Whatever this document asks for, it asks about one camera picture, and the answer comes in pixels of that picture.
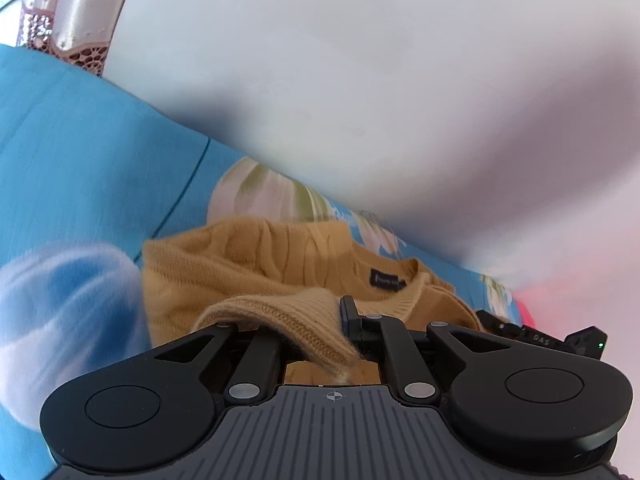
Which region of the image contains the blue floral bed sheet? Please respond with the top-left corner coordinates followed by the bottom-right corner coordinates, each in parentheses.
top-left (1, 47), bottom-right (522, 479)

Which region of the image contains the pink satin curtain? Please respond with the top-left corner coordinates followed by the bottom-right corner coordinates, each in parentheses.
top-left (16, 0), bottom-right (125, 77)

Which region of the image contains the red cloth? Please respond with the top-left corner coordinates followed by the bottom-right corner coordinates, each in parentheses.
top-left (515, 300), bottom-right (536, 328)

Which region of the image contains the mustard cable-knit sweater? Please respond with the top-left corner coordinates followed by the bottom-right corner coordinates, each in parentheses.
top-left (142, 217), bottom-right (480, 385)

